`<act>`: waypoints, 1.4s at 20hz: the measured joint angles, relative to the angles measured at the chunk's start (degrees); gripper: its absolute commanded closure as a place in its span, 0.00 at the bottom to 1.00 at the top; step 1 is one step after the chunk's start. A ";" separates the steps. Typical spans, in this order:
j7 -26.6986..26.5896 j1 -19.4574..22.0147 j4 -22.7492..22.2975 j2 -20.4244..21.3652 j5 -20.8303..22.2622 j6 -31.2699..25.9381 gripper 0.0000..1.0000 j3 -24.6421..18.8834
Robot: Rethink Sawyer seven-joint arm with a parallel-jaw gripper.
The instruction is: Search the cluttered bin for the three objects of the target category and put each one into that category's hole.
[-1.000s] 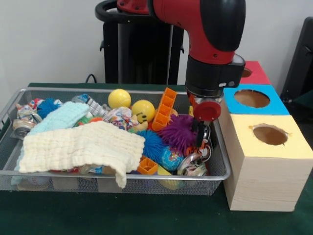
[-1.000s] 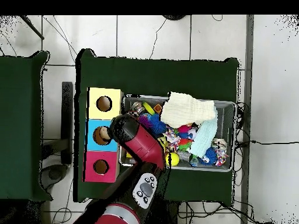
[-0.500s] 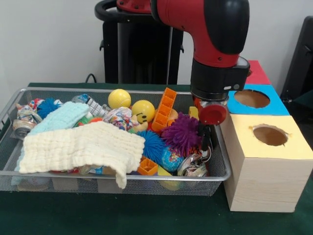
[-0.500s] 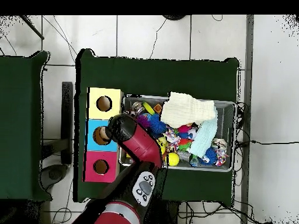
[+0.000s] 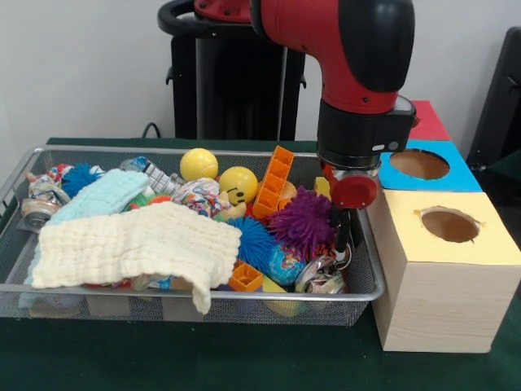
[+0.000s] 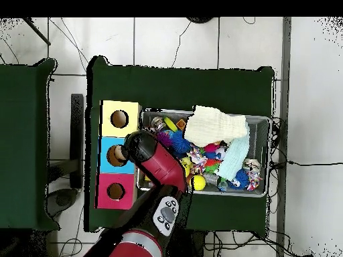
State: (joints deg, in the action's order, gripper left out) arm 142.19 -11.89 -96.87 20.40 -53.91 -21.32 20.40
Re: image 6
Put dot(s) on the yellow-green plastic toy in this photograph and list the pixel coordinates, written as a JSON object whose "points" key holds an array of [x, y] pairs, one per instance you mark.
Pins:
{"points": [[171, 124]]}

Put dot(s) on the black panel on stand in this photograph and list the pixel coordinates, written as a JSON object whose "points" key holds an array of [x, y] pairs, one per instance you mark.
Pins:
{"points": [[77, 139]]}

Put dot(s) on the shallow clear mesh bin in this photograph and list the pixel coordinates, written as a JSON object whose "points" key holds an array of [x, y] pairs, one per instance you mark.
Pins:
{"points": [[260, 134]]}

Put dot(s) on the black round base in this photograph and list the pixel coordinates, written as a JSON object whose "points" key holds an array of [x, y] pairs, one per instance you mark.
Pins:
{"points": [[200, 19]]}

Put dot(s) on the wooden box with three holes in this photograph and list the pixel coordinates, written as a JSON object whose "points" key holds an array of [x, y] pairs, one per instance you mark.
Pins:
{"points": [[119, 120]]}

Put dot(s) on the crushed printed can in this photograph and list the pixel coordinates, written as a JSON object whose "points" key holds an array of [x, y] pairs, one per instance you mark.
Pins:
{"points": [[251, 164]]}

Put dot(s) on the large blue spiky ball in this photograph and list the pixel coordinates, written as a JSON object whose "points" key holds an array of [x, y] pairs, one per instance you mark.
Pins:
{"points": [[180, 143]]}

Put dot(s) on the plain yellow ball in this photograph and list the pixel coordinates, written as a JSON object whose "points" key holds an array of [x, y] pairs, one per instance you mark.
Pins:
{"points": [[199, 182]]}

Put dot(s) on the small blue spiky ball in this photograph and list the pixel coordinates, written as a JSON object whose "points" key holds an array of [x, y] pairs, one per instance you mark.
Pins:
{"points": [[241, 180]]}

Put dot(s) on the light blue knitted cloth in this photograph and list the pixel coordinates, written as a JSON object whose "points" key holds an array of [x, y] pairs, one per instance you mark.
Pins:
{"points": [[236, 155]]}

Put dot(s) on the long orange building block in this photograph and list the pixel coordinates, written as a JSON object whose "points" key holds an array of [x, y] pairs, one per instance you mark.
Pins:
{"points": [[181, 125]]}

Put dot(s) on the crushed silver can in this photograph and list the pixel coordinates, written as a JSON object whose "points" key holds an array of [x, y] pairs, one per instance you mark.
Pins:
{"points": [[157, 123]]}

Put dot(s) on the cream waffle cloth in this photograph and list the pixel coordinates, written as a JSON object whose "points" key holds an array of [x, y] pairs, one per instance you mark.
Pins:
{"points": [[214, 126]]}

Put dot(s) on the dark green table cloth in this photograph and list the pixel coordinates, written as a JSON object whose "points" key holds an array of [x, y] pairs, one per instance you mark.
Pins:
{"points": [[118, 80]]}

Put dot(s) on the side table with green cloth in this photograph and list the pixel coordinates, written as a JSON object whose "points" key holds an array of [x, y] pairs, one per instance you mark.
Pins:
{"points": [[21, 176]]}

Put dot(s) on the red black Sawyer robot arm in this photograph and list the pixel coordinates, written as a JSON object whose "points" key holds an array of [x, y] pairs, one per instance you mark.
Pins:
{"points": [[158, 166]]}

